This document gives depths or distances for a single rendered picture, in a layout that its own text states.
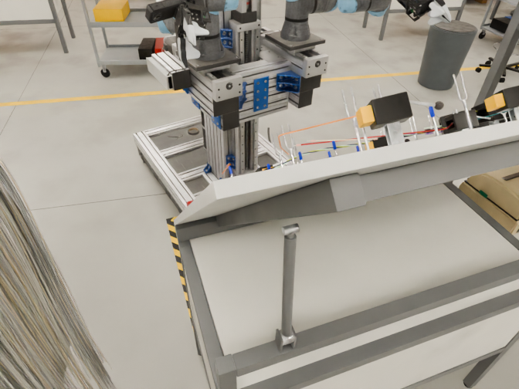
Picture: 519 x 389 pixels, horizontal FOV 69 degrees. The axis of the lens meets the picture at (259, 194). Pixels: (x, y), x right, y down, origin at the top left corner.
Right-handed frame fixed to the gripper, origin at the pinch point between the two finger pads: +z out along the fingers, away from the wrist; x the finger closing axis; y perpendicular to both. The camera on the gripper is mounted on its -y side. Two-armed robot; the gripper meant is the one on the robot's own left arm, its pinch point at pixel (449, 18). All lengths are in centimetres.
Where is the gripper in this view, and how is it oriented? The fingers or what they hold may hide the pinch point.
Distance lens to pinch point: 156.5
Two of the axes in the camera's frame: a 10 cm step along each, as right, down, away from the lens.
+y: -8.5, 5.2, 0.5
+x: -2.6, -3.3, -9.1
